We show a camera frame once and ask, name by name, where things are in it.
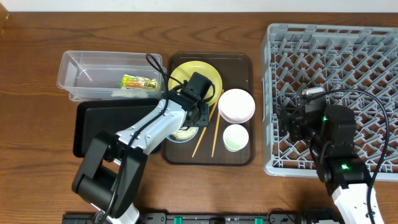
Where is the pink bowl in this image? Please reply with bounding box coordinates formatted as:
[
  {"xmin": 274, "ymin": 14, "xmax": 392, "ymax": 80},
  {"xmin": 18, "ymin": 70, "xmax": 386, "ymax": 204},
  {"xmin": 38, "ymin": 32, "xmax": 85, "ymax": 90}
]
[{"xmin": 218, "ymin": 88, "xmax": 256, "ymax": 124}]

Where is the blue bowl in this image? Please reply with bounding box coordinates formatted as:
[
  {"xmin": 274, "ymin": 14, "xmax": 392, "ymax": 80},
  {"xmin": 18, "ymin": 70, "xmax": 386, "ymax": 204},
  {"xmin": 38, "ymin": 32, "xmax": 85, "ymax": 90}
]
[{"xmin": 167, "ymin": 126, "xmax": 199, "ymax": 143}]

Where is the wooden chopstick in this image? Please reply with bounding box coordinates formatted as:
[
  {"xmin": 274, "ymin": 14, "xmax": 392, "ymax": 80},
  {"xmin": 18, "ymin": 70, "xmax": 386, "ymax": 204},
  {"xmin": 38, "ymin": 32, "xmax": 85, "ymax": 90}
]
[
  {"xmin": 211, "ymin": 111, "xmax": 220, "ymax": 158},
  {"xmin": 192, "ymin": 89, "xmax": 224, "ymax": 158}
]

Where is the clear plastic bin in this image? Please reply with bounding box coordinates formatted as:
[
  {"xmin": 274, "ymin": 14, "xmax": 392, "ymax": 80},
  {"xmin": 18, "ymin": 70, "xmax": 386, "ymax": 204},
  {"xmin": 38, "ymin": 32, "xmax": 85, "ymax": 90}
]
[{"xmin": 57, "ymin": 50, "xmax": 165, "ymax": 101}]

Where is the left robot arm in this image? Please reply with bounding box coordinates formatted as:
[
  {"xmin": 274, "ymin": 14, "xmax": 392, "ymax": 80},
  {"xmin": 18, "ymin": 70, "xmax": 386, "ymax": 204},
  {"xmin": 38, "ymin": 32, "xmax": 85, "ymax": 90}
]
[{"xmin": 72, "ymin": 72, "xmax": 214, "ymax": 223}]

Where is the white cup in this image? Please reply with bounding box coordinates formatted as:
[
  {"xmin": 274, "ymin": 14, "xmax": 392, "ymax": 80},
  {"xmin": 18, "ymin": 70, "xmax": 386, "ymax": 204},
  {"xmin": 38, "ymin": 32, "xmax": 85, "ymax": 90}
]
[{"xmin": 223, "ymin": 124, "xmax": 249, "ymax": 152}]

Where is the yellow plate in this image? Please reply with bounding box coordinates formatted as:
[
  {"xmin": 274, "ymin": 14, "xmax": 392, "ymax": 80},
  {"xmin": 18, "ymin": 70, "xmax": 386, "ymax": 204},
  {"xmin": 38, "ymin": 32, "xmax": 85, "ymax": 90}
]
[{"xmin": 171, "ymin": 61, "xmax": 223, "ymax": 106}]

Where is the black waste tray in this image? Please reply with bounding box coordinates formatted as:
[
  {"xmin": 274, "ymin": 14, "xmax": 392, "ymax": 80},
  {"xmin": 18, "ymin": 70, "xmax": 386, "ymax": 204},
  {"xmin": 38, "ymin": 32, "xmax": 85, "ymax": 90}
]
[{"xmin": 73, "ymin": 98, "xmax": 159, "ymax": 157}]

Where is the grey dishwasher rack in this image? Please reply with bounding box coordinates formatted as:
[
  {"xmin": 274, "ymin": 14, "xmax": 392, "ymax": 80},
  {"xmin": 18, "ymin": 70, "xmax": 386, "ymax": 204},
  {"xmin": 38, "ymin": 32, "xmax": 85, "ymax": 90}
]
[{"xmin": 261, "ymin": 24, "xmax": 397, "ymax": 182}]

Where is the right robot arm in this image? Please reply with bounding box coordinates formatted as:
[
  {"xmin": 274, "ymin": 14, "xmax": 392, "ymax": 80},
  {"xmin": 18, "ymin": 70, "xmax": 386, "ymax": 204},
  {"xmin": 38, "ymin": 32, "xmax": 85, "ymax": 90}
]
[{"xmin": 278, "ymin": 98, "xmax": 384, "ymax": 223}]

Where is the green snack wrapper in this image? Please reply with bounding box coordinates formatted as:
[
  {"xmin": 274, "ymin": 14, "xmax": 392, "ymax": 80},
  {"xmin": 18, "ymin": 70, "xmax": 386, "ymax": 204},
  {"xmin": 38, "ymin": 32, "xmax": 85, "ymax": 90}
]
[{"xmin": 119, "ymin": 74, "xmax": 158, "ymax": 90}]

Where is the dark brown tray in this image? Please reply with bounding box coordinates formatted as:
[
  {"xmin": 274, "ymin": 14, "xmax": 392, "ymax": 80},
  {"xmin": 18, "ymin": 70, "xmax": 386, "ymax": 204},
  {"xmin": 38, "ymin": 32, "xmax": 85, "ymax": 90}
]
[{"xmin": 162, "ymin": 52, "xmax": 255, "ymax": 166}]

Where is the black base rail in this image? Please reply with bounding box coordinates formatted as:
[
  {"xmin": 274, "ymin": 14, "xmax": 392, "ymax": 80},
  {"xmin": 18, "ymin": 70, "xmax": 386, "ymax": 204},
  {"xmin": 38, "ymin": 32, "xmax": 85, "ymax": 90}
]
[{"xmin": 62, "ymin": 207, "xmax": 343, "ymax": 224}]

